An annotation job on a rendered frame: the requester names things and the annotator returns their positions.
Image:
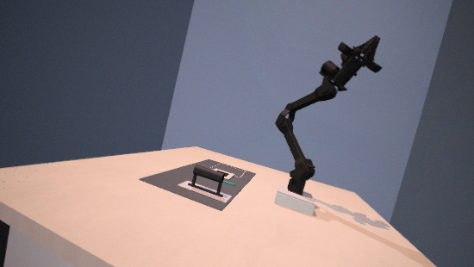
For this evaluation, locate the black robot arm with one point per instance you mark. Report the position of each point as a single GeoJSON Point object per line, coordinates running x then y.
{"type": "Point", "coordinates": [304, 168]}

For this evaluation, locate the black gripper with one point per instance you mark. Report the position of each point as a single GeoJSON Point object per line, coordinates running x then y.
{"type": "Point", "coordinates": [368, 49]}

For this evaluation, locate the beige square tile with dark centre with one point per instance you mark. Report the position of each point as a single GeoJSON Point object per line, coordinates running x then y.
{"type": "Point", "coordinates": [227, 174]}

